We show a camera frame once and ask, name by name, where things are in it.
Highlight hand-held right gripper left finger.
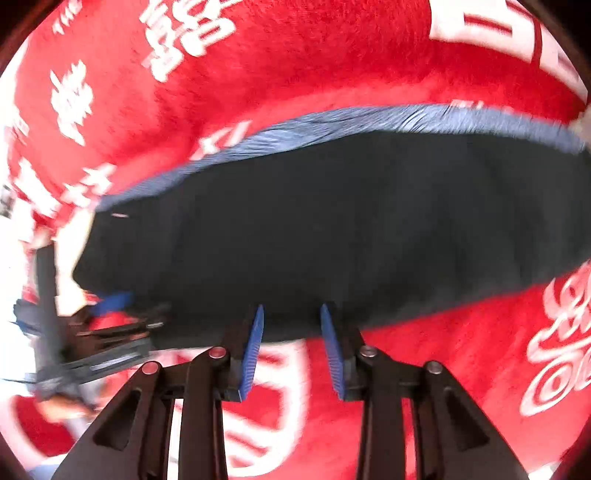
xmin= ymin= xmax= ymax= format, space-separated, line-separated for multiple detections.
xmin=51 ymin=304 xmax=265 ymax=480

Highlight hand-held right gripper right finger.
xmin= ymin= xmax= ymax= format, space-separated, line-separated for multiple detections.
xmin=320 ymin=302 xmax=532 ymax=480

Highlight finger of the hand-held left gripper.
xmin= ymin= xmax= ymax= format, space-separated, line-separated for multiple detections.
xmin=90 ymin=303 xmax=171 ymax=342
xmin=92 ymin=291 xmax=135 ymax=317

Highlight black pants with blue waistband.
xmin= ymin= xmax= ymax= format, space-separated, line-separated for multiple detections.
xmin=71 ymin=104 xmax=591 ymax=356

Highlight red printed blanket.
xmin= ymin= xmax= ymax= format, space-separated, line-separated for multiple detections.
xmin=0 ymin=0 xmax=591 ymax=480

